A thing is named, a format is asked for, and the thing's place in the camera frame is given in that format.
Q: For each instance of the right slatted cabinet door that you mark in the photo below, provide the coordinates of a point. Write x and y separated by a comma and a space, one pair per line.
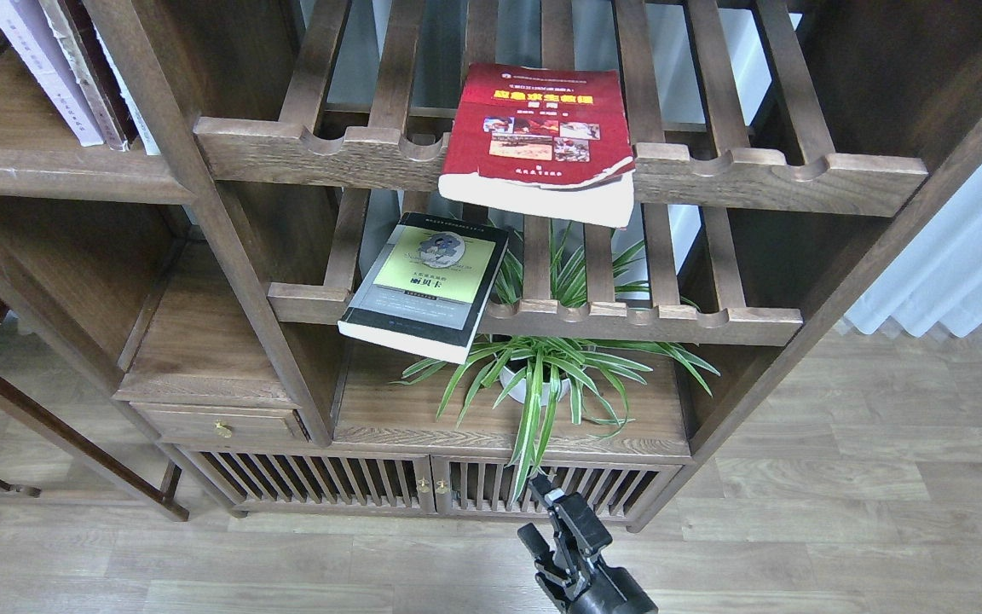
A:
483, 487

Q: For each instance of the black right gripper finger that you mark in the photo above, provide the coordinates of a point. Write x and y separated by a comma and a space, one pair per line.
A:
544, 556
544, 490

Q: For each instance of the worn brown upright book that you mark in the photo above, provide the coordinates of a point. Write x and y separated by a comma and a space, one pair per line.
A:
76, 35

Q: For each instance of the black green cover book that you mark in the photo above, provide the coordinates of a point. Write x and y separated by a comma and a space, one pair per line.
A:
427, 290

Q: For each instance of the red paperback book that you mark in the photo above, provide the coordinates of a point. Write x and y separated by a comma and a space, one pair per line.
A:
542, 142

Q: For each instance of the left slatted cabinet door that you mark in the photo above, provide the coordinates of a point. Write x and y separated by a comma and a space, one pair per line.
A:
320, 483

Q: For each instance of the slatted cabinet door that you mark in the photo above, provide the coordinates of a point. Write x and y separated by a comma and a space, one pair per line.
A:
320, 483
483, 487

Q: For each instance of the white lilac book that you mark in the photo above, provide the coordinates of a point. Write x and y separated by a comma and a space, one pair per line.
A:
26, 27

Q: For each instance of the wooden drawer brass knob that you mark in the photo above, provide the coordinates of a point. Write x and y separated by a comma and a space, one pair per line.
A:
222, 424

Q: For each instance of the dark wooden bookshelf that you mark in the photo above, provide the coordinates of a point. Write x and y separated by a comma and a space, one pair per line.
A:
787, 152

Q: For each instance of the white upright book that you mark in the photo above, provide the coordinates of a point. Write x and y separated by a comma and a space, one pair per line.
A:
149, 144

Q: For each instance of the white curtain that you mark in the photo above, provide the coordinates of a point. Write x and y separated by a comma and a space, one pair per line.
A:
934, 287

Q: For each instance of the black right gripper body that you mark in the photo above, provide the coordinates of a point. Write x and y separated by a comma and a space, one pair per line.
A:
581, 581

